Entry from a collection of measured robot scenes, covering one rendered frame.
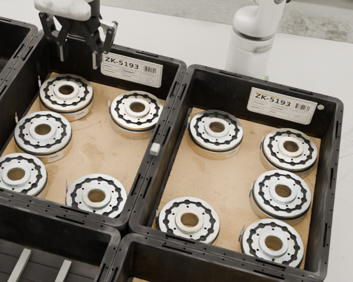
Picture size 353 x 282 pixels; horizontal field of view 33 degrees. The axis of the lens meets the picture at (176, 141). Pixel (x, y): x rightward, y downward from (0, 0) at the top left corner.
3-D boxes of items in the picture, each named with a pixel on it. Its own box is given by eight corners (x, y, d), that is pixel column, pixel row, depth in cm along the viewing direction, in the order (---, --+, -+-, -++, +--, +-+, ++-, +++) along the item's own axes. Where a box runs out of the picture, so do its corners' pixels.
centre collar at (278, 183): (268, 179, 107) (269, 177, 106) (296, 183, 107) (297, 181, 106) (268, 201, 103) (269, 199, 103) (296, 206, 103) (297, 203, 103)
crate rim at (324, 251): (187, 70, 117) (189, 61, 115) (340, 108, 114) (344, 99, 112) (124, 238, 91) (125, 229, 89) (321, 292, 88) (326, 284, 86)
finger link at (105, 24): (90, 18, 101) (86, 27, 102) (115, 31, 101) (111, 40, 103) (94, 10, 102) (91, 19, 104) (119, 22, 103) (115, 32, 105)
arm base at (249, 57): (218, 76, 141) (229, 14, 129) (257, 76, 142) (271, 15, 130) (224, 103, 135) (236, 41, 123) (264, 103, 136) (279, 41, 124)
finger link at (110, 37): (107, 28, 101) (97, 51, 106) (117, 33, 101) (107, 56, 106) (112, 18, 103) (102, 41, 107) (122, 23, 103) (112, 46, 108)
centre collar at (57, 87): (59, 80, 119) (59, 78, 118) (83, 86, 118) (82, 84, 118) (49, 97, 115) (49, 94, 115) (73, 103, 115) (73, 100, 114)
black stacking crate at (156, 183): (184, 106, 124) (189, 64, 116) (326, 142, 121) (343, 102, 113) (124, 269, 98) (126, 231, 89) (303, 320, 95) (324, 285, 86)
